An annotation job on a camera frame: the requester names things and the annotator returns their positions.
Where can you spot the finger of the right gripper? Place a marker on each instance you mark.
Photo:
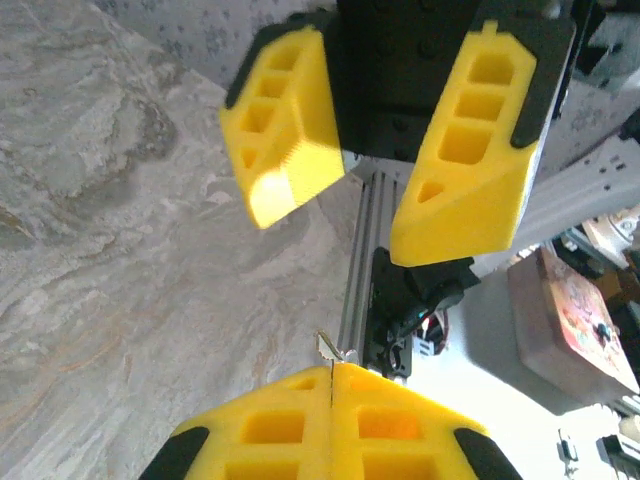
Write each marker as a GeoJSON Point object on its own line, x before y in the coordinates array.
{"type": "Point", "coordinates": [465, 210]}
{"type": "Point", "coordinates": [305, 125]}

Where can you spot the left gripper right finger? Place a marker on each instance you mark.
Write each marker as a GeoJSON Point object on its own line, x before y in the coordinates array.
{"type": "Point", "coordinates": [400, 425]}

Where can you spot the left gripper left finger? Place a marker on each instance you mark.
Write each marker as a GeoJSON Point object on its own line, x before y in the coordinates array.
{"type": "Point", "coordinates": [270, 435]}

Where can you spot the small silver key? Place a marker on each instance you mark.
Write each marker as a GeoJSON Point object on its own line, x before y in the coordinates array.
{"type": "Point", "coordinates": [327, 347]}

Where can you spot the grey slotted metal strut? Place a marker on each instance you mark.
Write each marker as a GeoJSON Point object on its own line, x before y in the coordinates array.
{"type": "Point", "coordinates": [580, 185]}

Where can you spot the brown printed tin box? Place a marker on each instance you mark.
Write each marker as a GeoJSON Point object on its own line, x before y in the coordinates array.
{"type": "Point", "coordinates": [565, 325]}

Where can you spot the aluminium rail beam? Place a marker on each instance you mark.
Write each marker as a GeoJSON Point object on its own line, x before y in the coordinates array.
{"type": "Point", "coordinates": [362, 260]}

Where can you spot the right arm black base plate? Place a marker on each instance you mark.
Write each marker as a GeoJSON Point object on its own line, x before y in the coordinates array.
{"type": "Point", "coordinates": [387, 305]}

